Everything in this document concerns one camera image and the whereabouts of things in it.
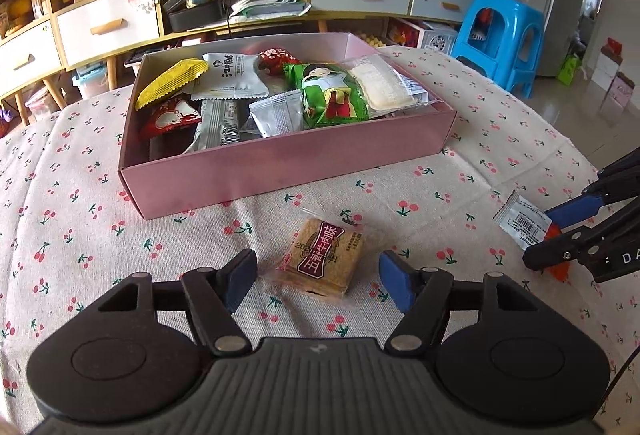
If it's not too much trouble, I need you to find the pink cardboard box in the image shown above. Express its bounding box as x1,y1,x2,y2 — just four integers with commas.
117,32,458,221

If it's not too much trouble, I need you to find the grey wafer snack packet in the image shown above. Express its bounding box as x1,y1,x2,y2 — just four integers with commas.
181,100,242,156

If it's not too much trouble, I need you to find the wooden cabinet with white drawers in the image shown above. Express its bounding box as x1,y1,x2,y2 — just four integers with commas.
0,0,478,126

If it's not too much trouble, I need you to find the blue plastic stool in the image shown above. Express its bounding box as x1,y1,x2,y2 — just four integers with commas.
452,0,546,98

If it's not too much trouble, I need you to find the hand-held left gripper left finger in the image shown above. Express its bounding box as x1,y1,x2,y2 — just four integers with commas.
97,249,258,357

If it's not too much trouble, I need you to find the green paper bag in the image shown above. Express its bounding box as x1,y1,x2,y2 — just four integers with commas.
557,52,583,86

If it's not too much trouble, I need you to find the stack of cardboard boxes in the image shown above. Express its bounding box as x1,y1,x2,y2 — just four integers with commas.
592,37,640,126

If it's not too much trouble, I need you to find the yellow snack packet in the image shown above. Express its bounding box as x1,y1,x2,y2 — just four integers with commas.
135,58,210,112

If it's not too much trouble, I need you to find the black storage box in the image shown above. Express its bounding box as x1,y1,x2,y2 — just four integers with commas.
162,0,228,33

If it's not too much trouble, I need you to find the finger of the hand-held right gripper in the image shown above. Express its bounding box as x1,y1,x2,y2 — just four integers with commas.
542,154,640,229
522,225,602,272

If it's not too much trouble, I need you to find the brown biscuit packet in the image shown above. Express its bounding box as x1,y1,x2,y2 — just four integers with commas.
264,206,372,300

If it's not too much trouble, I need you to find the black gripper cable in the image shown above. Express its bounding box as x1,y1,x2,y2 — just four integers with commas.
607,347,640,403

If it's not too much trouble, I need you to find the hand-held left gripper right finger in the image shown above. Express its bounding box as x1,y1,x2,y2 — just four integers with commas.
378,251,540,357

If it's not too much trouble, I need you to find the black keyboard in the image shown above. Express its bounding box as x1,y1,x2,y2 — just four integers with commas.
122,45,186,66

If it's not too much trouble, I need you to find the white and grey snack packet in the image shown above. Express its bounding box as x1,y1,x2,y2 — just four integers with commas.
191,52,269,102

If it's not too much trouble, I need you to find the green snack packet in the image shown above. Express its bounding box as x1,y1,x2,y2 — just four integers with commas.
283,62,372,129

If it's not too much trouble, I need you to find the red snack packet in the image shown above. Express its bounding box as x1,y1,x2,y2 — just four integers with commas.
256,46,304,76
138,97,203,139

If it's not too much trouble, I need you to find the clear white cake packet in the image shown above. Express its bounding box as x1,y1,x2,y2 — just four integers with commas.
346,55,431,112

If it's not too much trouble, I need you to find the white toy box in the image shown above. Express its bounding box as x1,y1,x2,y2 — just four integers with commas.
387,17,458,56

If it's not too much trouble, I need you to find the red-orange and white snack packet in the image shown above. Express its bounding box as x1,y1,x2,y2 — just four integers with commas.
492,189,575,284

